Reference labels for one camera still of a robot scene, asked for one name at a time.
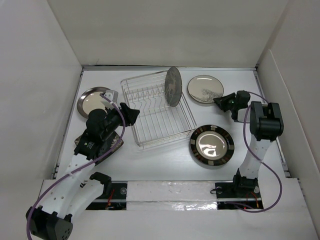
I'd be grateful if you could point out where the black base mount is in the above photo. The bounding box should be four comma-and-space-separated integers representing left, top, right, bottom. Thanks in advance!
210, 182, 264, 210
86, 181, 128, 211

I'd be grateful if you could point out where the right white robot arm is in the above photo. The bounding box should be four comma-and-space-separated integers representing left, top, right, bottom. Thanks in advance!
214, 90, 284, 199

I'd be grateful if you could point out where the cream plate with tree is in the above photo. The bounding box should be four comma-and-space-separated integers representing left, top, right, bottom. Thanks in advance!
187, 75, 224, 104

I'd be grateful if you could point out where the black striped rim plate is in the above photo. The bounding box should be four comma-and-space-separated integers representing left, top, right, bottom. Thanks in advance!
189, 124, 235, 167

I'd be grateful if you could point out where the black square floral plate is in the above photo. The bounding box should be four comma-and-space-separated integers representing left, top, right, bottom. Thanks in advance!
74, 130, 124, 165

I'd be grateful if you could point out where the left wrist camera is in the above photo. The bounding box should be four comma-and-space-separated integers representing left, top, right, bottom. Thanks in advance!
100, 89, 119, 104

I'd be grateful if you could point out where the brown rim cream plate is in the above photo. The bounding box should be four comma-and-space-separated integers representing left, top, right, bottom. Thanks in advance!
76, 86, 109, 119

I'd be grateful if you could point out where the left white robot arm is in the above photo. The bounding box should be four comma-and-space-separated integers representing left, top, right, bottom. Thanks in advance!
26, 102, 140, 240

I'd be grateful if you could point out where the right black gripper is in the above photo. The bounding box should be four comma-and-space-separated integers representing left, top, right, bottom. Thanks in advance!
213, 92, 237, 112

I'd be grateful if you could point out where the wire dish rack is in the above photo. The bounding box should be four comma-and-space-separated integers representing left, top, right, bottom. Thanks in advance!
120, 70, 197, 148

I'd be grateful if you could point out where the grey plate with deer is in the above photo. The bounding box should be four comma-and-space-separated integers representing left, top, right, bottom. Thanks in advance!
164, 66, 183, 107

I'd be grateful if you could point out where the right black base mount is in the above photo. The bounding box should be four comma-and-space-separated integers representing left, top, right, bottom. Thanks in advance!
210, 182, 264, 210

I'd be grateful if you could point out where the purple cable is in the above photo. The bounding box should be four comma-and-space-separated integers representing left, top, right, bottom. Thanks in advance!
224, 91, 283, 213
25, 93, 126, 240

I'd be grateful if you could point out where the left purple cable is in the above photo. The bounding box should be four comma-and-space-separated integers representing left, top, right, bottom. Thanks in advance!
25, 93, 126, 240

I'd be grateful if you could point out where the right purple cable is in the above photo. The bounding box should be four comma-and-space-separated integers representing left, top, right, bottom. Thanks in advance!
224, 91, 283, 213

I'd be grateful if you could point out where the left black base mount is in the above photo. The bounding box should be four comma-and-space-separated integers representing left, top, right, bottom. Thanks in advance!
86, 181, 128, 211

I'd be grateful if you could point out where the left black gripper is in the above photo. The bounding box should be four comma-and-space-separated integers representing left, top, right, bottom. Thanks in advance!
101, 102, 139, 140

